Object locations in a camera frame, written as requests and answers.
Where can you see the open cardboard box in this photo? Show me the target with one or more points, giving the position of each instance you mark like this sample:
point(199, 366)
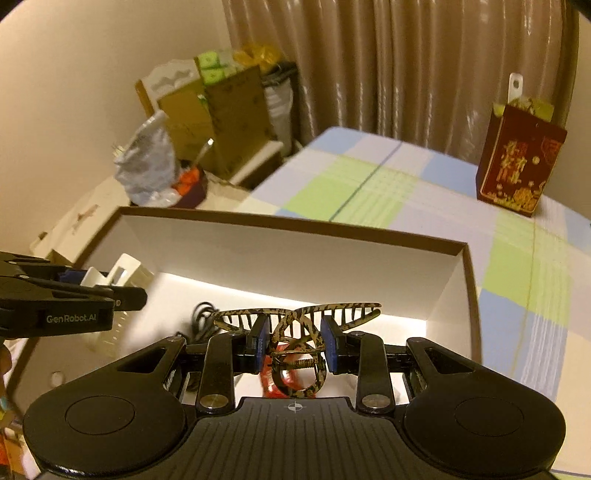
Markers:
point(230, 115)

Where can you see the white wooden chair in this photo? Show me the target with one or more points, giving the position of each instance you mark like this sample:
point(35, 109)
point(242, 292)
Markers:
point(165, 79)

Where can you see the leopard print hair clip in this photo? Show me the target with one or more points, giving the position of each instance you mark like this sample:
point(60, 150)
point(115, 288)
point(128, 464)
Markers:
point(295, 341)

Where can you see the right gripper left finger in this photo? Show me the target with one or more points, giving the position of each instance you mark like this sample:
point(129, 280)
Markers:
point(228, 355)

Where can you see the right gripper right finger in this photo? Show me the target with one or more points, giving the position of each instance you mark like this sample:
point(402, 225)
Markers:
point(363, 355)

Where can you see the large brown white box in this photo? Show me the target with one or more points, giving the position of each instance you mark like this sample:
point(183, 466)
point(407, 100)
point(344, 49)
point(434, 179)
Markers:
point(425, 285)

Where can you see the white hair claw clip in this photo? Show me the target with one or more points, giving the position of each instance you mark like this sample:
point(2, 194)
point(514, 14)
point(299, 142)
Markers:
point(123, 280)

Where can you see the green tissue packs on chair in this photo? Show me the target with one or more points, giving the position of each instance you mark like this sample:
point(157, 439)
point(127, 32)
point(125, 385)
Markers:
point(216, 65)

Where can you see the checkered tablecloth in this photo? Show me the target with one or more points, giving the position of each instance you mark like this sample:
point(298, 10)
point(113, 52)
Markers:
point(532, 274)

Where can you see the red gift bag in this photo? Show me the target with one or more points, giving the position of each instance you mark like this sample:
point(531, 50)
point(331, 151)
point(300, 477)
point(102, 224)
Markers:
point(519, 155)

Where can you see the brown curtain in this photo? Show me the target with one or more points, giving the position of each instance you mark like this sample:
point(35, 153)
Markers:
point(425, 72)

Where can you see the white shoehorn in bag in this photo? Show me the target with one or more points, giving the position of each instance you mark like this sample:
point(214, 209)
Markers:
point(515, 87)

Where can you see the red snack packet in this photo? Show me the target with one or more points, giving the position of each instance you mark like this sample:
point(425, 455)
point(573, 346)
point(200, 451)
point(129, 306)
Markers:
point(270, 381)

